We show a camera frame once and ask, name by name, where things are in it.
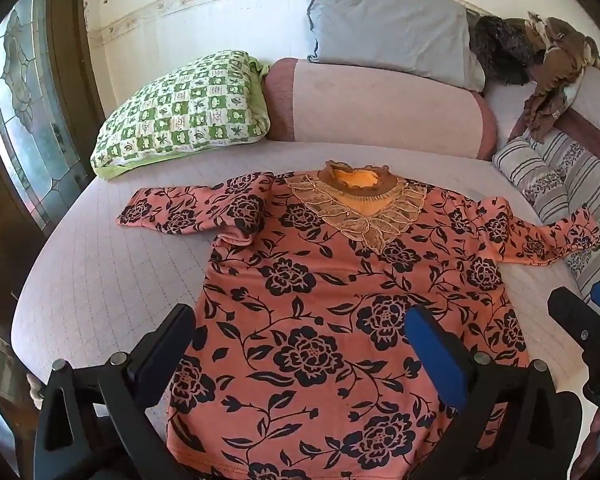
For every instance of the green checkered pillow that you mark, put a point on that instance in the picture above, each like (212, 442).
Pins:
(185, 110)

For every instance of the grey-blue pillow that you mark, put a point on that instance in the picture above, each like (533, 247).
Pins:
(390, 25)

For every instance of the dark furry garment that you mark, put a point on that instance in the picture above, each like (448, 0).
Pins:
(505, 50)

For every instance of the striped floral pillow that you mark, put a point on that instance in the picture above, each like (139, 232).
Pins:
(527, 175)

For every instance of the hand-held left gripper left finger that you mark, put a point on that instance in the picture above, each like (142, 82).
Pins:
(164, 347)

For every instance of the stained glass wooden door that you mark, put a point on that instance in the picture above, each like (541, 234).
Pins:
(25, 110)

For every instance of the striped floral quilt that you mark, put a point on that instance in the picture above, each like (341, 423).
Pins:
(587, 180)

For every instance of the quilted pink bed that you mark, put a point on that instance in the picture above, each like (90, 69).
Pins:
(105, 285)

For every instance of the orange floral blouse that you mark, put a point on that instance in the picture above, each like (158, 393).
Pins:
(330, 310)

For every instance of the brown crumpled clothes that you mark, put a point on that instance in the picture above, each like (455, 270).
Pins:
(555, 70)

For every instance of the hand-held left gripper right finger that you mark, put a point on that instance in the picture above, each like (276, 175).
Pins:
(437, 355)

